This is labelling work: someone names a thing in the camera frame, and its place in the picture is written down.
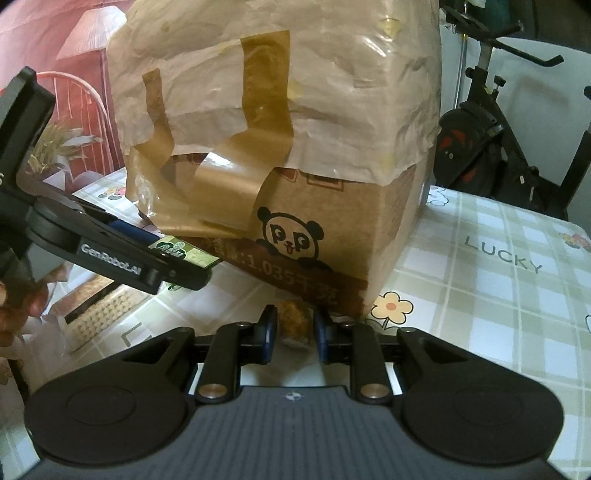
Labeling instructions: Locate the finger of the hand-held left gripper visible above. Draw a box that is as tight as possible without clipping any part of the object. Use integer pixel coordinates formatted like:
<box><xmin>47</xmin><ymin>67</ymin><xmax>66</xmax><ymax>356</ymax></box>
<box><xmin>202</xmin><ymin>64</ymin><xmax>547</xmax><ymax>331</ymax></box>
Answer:
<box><xmin>79</xmin><ymin>204</ymin><xmax>160</xmax><ymax>246</ymax></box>
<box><xmin>69</xmin><ymin>230</ymin><xmax>214</xmax><ymax>294</ymax></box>

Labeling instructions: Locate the cardboard box with plastic liner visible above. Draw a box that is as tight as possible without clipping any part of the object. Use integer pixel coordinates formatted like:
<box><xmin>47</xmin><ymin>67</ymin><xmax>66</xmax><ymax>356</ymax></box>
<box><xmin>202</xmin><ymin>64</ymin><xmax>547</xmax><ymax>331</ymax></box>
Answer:
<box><xmin>107</xmin><ymin>0</ymin><xmax>444</xmax><ymax>324</ymax></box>

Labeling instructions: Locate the person's left hand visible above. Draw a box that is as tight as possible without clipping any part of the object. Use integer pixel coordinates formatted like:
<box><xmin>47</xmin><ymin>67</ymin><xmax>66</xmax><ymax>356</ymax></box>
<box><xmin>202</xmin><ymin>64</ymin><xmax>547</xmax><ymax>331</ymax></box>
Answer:
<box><xmin>0</xmin><ymin>274</ymin><xmax>49</xmax><ymax>347</ymax></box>

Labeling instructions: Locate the green snack packet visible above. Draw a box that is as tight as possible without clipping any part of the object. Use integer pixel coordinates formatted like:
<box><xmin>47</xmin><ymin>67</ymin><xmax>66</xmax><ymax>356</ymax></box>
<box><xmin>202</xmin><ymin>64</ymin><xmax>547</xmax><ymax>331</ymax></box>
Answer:
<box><xmin>148</xmin><ymin>234</ymin><xmax>221</xmax><ymax>291</ymax></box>

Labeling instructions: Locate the black exercise bike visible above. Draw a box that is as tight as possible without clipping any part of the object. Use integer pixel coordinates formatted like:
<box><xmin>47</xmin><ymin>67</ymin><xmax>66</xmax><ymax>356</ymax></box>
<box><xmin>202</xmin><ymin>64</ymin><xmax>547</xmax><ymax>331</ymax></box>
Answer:
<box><xmin>434</xmin><ymin>0</ymin><xmax>591</xmax><ymax>221</ymax></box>

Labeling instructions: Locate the metal pole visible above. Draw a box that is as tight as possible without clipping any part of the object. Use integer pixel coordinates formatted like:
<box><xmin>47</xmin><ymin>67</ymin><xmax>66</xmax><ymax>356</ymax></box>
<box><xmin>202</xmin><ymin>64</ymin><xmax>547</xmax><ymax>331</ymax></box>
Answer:
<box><xmin>455</xmin><ymin>37</ymin><xmax>470</xmax><ymax>110</ymax></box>

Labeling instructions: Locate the green checkered tablecloth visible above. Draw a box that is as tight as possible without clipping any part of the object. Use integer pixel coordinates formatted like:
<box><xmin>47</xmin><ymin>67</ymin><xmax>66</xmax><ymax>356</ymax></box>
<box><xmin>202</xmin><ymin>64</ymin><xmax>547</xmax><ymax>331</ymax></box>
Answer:
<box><xmin>0</xmin><ymin>166</ymin><xmax>591</xmax><ymax>476</ymax></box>

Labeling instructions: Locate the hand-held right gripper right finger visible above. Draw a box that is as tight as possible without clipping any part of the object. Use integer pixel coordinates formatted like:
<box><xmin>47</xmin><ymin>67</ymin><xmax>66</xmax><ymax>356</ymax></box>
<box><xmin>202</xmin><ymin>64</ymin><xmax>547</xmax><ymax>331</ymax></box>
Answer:
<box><xmin>313</xmin><ymin>307</ymin><xmax>468</xmax><ymax>403</ymax></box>

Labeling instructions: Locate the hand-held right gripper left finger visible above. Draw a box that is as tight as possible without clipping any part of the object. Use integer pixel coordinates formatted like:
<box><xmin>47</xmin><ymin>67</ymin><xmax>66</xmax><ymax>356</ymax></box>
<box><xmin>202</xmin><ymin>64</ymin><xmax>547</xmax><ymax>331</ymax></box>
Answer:
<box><xmin>122</xmin><ymin>305</ymin><xmax>280</xmax><ymax>404</ymax></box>

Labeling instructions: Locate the small brown snack piece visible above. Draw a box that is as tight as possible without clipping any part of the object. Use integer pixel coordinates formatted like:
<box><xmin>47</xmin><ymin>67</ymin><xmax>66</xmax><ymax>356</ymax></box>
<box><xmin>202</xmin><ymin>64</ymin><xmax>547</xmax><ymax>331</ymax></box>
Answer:
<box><xmin>277</xmin><ymin>299</ymin><xmax>311</xmax><ymax>349</ymax></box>

